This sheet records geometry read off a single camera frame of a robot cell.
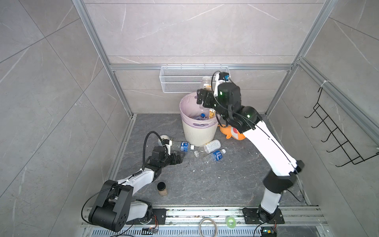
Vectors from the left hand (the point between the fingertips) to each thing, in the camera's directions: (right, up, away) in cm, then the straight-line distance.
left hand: (179, 151), depth 88 cm
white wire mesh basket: (+4, +46, +7) cm, 47 cm away
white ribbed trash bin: (+13, +12, +6) cm, 19 cm away
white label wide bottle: (+19, +1, +5) cm, 19 cm away
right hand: (+14, +30, -24) cm, 41 cm away
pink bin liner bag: (+6, +27, +7) cm, 28 cm away
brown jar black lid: (-8, -16, -15) cm, 23 cm away
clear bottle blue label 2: (+23, -4, +2) cm, 23 cm away
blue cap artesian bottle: (+14, +21, +10) cm, 27 cm away
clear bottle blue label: (+2, +2, +7) cm, 7 cm away
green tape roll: (+25, -33, -16) cm, 45 cm away
